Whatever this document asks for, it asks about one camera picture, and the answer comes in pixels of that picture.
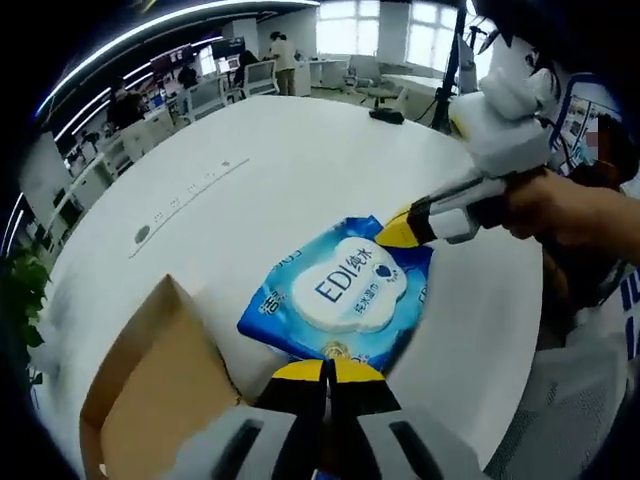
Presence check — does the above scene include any blue white wall poster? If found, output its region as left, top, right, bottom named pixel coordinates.
left=552, top=72, right=609, bottom=171

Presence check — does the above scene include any black tripod stand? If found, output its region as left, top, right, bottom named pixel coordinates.
left=429, top=0, right=469, bottom=131

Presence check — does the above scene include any green potted plant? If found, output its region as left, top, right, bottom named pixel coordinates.
left=0, top=243, right=52, bottom=387

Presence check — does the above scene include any white office chair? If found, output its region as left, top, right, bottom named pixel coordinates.
left=244, top=62, right=281, bottom=99
left=189, top=78, right=226, bottom=120

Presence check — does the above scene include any large blue wet wipes pack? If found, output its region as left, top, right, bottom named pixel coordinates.
left=236, top=213, right=436, bottom=377

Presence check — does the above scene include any person's right hand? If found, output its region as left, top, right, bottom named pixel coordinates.
left=502, top=172, right=584, bottom=242

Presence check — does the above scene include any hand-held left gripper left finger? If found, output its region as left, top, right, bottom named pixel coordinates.
left=162, top=359, right=330, bottom=480

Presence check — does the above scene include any small black table device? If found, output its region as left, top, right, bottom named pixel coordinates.
left=368, top=106, right=405, bottom=124

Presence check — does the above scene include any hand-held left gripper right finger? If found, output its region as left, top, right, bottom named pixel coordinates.
left=325, top=358, right=504, bottom=480

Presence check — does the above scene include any brown cardboard shoe box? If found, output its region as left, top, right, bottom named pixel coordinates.
left=78, top=273, right=244, bottom=480

